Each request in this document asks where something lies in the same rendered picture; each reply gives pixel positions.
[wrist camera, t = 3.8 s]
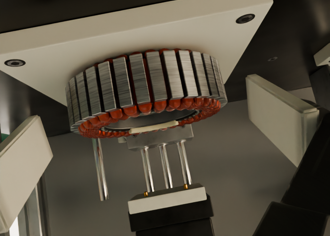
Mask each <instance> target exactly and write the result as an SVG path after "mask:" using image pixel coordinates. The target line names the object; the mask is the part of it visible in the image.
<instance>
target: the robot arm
mask: <svg viewBox="0 0 330 236"><path fill-rule="evenodd" d="M246 87H247V104H248V116H249V120H251V121H252V122H253V123H254V124H255V125H256V126H257V127H258V128H259V129H260V130H261V131H262V132H263V134H264V135H265V136H266V137H267V138H268V139H269V140H270V141H272V142H273V143H274V144H275V145H276V146H277V147H278V148H279V149H280V151H281V152H282V153H283V154H284V155H285V156H286V157H287V158H288V159H289V160H290V161H291V162H292V163H293V164H294V165H295V166H296V167H297V169H296V171H295V173H294V175H293V177H292V179H291V181H290V183H289V185H288V187H287V189H286V191H285V193H284V195H283V197H282V199H281V201H280V203H279V202H275V201H272V202H271V203H270V204H269V206H268V208H267V209H266V211H265V213H264V215H263V217H262V219H261V221H260V222H259V224H258V226H257V228H256V230H255V232H254V234H253V235H252V236H330V111H329V110H327V109H325V108H323V107H321V106H320V105H317V104H316V103H314V102H312V101H309V100H305V99H299V98H298V97H296V96H294V95H292V94H290V93H289V92H287V91H285V90H283V89H282V88H280V87H278V86H276V85H274V84H273V83H271V82H269V81H267V80H266V79H264V78H262V77H260V76H258V75H257V74H253V75H247V77H246ZM52 157H53V153H52V151H51V148H50V145H49V142H48V139H47V136H46V133H45V130H44V127H43V124H42V121H41V118H40V116H38V115H34V116H29V117H28V118H27V119H26V120H24V121H23V122H22V123H21V124H20V125H19V126H18V127H17V128H16V129H15V130H14V131H13V132H12V133H11V134H10V135H9V136H8V137H7V138H6V139H5V140H4V141H3V142H2V143H1V144H0V234H1V233H6V232H8V231H9V229H10V227H11V226H12V224H13V222H14V221H15V219H16V217H17V216H18V214H19V212H20V211H21V209H22V207H23V206H24V204H25V202H26V201H27V199H28V197H29V196H30V194H31V192H32V191H33V189H34V187H35V186H36V184H37V182H38V181H39V179H40V177H41V176H42V174H43V172H44V171H45V169H46V167H47V166H48V164H49V162H50V161H51V159H52Z"/></svg>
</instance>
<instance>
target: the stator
mask: <svg viewBox="0 0 330 236"><path fill-rule="evenodd" d="M65 94H66V101H67V108H68V116H69V124H70V130H71V131H72V132H74V133H77V134H80V135H81V136H83V137H87V138H95V139H96V138H101V139H103V138H113V137H116V138H119V137H122V136H125V137H128V136H130V135H139V134H140V133H142V134H148V133H149V131H152V132H157V131H158V130H162V131H165V130H167V128H170V129H174V128H176V127H177V126H178V127H182V126H184V125H185V124H192V123H193V122H198V121H200V120H204V119H206V118H208V117H211V116H213V115H215V114H217V112H219V111H220V109H221V108H222V107H224V105H226V104H227V97H226V92H225V88H224V84H223V80H222V76H221V71H220V66H219V62H218V61H217V60H216V59H215V58H214V57H212V56H209V55H208V54H205V53H202V54H200V52H197V51H195V52H194V51H191V50H183V51H182V50H181V49H178V48H176V49H173V50H171V51H170V50H169V49H165V48H164V49H160V50H159V51H155V50H147V51H146V52H145V54H144V59H143V56H142V53H141V52H133V53H131V54H130V56H129V58H128V57H127V56H126V55H123V54H122V55H119V56H118V57H117V58H116V59H111V58H109V59H106V60H105V61H104V62H103V63H95V64H94V65H93V66H92V67H89V68H86V69H85V70H84V72H80V73H79V74H77V75H76V77H73V78H72V79H71V80H70V81H69V82H68V83H67V84H66V87H65Z"/></svg>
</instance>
